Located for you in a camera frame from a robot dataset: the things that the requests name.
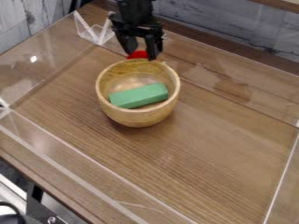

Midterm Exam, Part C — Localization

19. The clear acrylic tray wall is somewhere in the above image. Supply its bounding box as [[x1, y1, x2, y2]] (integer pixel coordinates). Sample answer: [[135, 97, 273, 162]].
[[0, 15, 299, 224]]

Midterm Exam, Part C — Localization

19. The clear acrylic corner bracket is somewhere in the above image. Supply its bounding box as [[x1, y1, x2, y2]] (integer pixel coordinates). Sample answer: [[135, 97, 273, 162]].
[[72, 10, 115, 46]]

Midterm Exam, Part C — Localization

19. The wooden bowl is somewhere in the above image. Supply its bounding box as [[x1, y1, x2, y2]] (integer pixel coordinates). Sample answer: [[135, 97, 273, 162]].
[[96, 59, 182, 128]]

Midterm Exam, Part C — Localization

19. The red fruit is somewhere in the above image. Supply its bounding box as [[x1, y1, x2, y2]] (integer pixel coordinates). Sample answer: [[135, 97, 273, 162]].
[[126, 51, 149, 60]]

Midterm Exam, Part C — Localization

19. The green rectangular block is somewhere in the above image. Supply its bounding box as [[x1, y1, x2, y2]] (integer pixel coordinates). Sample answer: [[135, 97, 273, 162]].
[[108, 82, 170, 109]]

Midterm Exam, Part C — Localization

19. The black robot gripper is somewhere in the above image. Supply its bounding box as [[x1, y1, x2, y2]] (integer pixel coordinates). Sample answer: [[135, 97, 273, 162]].
[[108, 0, 165, 60]]

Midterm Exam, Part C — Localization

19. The black cable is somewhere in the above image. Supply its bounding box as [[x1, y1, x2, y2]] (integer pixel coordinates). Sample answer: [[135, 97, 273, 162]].
[[0, 201, 26, 224]]

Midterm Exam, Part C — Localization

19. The black metal table frame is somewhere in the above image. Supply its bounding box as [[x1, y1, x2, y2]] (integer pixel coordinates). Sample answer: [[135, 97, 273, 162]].
[[26, 183, 71, 224]]

